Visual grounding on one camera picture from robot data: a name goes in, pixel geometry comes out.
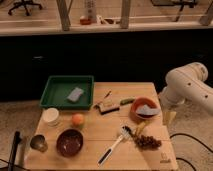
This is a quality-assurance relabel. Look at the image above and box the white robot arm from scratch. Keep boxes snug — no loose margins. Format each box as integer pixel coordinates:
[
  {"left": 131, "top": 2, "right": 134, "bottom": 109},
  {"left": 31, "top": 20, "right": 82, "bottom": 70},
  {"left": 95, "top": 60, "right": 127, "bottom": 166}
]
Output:
[{"left": 159, "top": 62, "right": 213, "bottom": 126}]

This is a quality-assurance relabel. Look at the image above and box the grey cloth in bowl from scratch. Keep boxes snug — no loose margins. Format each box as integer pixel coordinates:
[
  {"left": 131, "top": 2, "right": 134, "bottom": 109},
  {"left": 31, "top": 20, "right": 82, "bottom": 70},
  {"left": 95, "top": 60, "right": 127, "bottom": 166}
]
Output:
[{"left": 136, "top": 105, "right": 160, "bottom": 116}]

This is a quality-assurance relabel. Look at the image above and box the orange bowl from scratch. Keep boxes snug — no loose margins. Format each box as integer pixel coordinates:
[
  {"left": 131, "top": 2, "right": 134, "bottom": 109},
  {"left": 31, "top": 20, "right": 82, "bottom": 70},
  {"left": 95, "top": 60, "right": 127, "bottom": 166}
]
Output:
[{"left": 129, "top": 97, "right": 160, "bottom": 121}]

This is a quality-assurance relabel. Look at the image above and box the yellow banana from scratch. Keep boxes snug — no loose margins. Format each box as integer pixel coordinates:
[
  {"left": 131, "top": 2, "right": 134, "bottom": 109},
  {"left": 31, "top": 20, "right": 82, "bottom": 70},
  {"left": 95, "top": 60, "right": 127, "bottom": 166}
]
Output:
[{"left": 135, "top": 120, "right": 149, "bottom": 135}]

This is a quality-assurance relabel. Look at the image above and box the bunch of dark grapes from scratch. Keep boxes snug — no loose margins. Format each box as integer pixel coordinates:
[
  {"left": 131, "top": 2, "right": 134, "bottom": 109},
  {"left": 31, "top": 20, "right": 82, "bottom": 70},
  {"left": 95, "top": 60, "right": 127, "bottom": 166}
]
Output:
[{"left": 133, "top": 135, "right": 162, "bottom": 149}]

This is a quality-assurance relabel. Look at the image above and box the green cucumber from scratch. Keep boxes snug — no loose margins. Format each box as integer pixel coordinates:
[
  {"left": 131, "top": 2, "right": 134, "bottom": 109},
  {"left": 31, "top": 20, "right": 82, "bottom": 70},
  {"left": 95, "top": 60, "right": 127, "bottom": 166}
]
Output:
[{"left": 120, "top": 98, "right": 135, "bottom": 105}]

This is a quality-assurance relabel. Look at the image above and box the orange fruit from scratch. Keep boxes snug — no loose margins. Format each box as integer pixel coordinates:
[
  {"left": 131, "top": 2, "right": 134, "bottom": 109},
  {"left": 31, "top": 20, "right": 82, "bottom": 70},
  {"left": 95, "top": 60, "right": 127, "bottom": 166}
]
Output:
[{"left": 71, "top": 113, "right": 84, "bottom": 126}]

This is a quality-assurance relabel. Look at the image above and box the grey sponge in tray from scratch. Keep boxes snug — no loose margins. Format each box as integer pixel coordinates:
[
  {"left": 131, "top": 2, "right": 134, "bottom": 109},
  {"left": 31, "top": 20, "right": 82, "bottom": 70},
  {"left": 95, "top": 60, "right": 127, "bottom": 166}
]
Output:
[{"left": 67, "top": 87, "right": 84, "bottom": 102}]

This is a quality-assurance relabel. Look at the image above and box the dark brown bowl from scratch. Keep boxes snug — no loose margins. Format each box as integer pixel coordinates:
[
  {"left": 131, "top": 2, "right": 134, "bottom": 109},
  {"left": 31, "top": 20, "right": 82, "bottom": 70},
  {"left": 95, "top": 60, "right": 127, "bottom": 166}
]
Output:
[{"left": 56, "top": 129, "right": 83, "bottom": 157}]

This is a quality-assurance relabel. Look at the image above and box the green plastic tray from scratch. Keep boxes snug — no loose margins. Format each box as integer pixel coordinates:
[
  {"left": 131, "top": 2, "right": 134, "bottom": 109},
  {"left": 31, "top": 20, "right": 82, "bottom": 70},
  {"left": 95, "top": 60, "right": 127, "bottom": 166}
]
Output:
[{"left": 40, "top": 75, "right": 94, "bottom": 110}]

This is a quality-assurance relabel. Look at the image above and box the white plastic cup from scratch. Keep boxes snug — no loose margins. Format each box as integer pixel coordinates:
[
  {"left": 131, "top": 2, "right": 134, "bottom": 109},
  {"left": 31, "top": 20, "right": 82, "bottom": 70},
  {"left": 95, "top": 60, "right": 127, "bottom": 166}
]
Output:
[{"left": 42, "top": 108, "right": 59, "bottom": 126}]

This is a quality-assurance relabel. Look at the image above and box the red object on shelf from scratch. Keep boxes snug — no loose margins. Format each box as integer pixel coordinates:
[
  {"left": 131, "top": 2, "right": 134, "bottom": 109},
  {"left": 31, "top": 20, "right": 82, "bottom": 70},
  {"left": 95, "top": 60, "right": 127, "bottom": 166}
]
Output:
[{"left": 79, "top": 16, "right": 92, "bottom": 25}]

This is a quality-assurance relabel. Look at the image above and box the small metal cup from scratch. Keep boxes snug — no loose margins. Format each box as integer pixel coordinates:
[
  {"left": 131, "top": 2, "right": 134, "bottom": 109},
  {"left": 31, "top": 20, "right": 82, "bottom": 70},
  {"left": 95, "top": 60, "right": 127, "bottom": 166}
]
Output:
[{"left": 30, "top": 134, "right": 48, "bottom": 152}]

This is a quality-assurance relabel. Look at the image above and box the black stand at left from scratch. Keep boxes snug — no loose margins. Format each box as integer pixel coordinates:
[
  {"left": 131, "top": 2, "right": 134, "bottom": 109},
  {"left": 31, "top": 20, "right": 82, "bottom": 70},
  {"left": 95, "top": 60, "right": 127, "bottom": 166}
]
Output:
[{"left": 7, "top": 131, "right": 21, "bottom": 171}]

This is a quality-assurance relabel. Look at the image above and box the black office chair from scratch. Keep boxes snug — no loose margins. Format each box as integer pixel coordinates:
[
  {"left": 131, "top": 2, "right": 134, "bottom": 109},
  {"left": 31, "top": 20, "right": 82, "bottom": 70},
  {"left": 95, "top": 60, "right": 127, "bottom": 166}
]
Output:
[{"left": 8, "top": 0, "right": 43, "bottom": 16}]

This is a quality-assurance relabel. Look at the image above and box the black cable on floor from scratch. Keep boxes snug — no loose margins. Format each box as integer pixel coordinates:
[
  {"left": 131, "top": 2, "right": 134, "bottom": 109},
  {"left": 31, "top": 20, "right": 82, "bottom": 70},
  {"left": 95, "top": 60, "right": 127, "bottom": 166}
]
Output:
[{"left": 169, "top": 132, "right": 213, "bottom": 171}]

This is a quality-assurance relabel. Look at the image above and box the white handled dish brush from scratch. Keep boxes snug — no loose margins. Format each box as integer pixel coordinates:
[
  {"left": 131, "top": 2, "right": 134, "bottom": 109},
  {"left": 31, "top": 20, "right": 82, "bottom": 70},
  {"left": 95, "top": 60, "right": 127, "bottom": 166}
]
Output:
[{"left": 98, "top": 126, "right": 131, "bottom": 165}]

